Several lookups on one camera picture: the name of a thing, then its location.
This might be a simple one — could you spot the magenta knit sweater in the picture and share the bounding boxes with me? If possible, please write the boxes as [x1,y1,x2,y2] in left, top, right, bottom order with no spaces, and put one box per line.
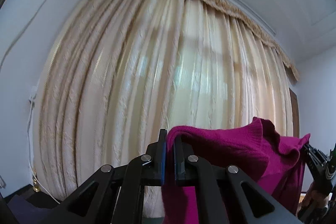
[162,117,310,223]

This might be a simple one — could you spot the brown wooden window frame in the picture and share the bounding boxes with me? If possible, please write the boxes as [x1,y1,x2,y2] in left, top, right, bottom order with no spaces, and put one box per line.
[289,89,300,138]

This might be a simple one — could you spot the gold curtain tieback tassel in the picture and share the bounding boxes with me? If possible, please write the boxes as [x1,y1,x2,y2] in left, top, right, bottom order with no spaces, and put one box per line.
[31,169,41,193]

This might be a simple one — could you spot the white power cable with plug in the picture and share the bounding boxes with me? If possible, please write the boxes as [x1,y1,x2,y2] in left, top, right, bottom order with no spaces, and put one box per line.
[26,86,61,205]

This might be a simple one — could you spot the beige patterned curtain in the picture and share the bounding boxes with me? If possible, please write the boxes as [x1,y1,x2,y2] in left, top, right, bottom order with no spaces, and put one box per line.
[32,0,301,219]

